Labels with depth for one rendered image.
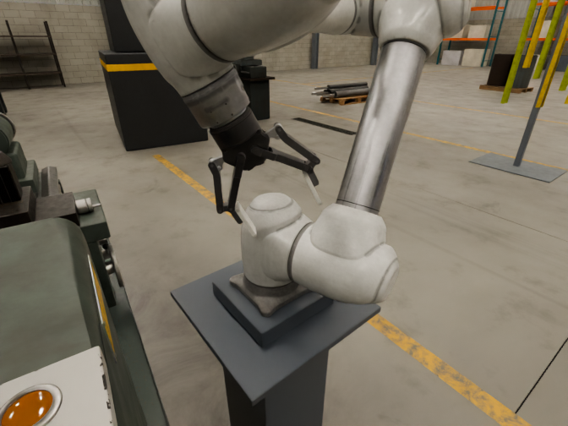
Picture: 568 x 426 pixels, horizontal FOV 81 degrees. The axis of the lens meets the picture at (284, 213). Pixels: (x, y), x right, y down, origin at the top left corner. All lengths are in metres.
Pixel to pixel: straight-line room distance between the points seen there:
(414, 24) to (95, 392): 0.80
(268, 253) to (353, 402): 1.06
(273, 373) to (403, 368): 1.12
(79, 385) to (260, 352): 0.67
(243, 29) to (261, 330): 0.65
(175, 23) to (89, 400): 0.38
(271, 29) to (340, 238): 0.45
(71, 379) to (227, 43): 0.34
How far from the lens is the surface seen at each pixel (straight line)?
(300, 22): 0.39
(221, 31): 0.41
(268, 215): 0.77
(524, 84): 12.59
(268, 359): 0.86
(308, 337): 0.90
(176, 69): 0.49
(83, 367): 0.23
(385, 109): 0.78
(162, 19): 0.47
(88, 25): 14.71
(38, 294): 0.31
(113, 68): 5.09
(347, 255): 0.70
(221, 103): 0.50
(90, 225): 1.15
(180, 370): 1.84
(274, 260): 0.79
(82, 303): 0.28
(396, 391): 1.79
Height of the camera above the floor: 1.42
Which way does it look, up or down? 28 degrees down
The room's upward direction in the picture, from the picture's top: straight up
